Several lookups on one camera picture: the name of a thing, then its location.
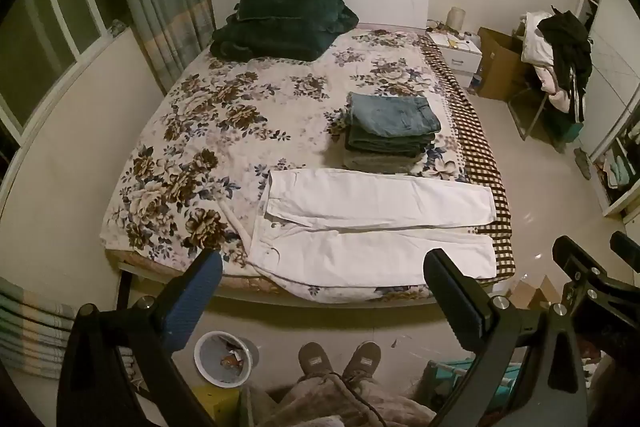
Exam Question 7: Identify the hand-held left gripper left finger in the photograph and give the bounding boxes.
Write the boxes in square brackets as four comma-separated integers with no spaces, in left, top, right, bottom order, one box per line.
[56,249,223,427]

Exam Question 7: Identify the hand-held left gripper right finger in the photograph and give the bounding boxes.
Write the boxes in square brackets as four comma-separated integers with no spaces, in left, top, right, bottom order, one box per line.
[423,248,588,427]

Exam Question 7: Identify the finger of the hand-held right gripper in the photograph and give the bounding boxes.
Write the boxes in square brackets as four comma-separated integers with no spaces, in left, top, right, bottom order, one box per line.
[609,231,640,260]
[552,235,613,303]

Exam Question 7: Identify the white pants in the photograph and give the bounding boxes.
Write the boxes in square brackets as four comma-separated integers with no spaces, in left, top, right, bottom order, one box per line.
[249,168,498,288]

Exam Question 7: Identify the person's legs in fleece pants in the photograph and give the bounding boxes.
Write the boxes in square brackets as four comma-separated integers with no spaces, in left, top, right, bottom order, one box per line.
[240,374,436,427]

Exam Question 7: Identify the flat cardboard piece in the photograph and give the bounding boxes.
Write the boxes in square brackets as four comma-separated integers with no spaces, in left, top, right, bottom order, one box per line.
[510,276,563,310]

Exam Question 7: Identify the white trash bin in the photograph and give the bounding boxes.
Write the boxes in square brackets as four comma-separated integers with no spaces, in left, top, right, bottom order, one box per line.
[194,331,260,389]

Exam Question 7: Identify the teal plastic item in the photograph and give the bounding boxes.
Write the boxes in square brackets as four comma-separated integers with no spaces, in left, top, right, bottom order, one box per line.
[425,357,521,408]

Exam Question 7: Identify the grey slipper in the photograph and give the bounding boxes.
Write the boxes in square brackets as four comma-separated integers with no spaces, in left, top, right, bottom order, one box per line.
[574,148,592,180]

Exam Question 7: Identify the person's right shoe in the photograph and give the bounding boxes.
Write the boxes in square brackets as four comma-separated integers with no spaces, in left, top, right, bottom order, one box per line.
[342,341,382,383]

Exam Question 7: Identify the person's shoe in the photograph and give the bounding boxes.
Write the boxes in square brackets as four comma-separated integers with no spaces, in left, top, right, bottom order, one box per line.
[342,341,382,383]
[298,342,335,383]

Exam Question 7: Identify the yellow box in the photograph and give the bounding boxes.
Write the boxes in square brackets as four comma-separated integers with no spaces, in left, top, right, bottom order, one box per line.
[192,384,242,427]

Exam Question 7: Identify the person's left shoe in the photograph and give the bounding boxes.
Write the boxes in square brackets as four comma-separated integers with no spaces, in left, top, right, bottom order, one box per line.
[298,342,335,383]

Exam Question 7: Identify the brown checkered bed sheet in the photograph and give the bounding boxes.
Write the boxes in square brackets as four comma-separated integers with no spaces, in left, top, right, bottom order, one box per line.
[420,34,516,280]

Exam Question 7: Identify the metal chair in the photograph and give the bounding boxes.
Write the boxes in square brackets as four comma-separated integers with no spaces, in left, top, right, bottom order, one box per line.
[507,57,586,142]

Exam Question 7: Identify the striped folded blanket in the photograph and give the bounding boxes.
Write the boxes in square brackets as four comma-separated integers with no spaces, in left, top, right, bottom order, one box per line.
[0,277,136,380]

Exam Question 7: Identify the white wardrobe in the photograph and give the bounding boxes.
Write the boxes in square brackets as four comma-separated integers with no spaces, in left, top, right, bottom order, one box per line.
[575,0,640,219]

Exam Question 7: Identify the folded blue jeans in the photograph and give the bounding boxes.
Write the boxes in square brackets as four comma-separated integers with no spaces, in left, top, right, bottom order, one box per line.
[347,92,442,138]

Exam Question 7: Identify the black garment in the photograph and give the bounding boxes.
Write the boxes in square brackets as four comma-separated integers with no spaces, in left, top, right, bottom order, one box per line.
[537,6,593,122]

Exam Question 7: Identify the brown cardboard box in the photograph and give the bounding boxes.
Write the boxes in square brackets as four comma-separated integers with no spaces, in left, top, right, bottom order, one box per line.
[475,27,531,100]

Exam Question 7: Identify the white clothes pile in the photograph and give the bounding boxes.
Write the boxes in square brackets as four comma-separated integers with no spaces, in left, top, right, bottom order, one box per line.
[520,11,572,114]

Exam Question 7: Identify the white nightstand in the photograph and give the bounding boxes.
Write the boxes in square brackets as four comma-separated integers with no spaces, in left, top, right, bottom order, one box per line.
[426,31,483,88]

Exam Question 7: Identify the dark green folded quilt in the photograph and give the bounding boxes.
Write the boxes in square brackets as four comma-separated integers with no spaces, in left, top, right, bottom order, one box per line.
[209,0,361,62]

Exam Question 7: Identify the window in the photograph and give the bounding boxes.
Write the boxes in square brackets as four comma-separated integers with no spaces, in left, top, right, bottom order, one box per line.
[0,0,126,142]

